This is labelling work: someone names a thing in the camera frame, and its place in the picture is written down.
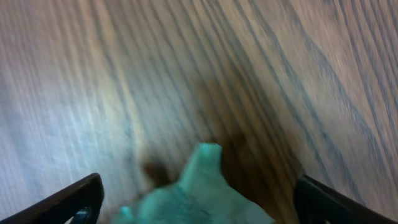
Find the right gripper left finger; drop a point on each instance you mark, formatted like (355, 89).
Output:
(78, 203)

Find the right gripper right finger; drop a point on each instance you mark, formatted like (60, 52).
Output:
(314, 203)

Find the light teal snack packet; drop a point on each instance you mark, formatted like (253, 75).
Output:
(201, 195)

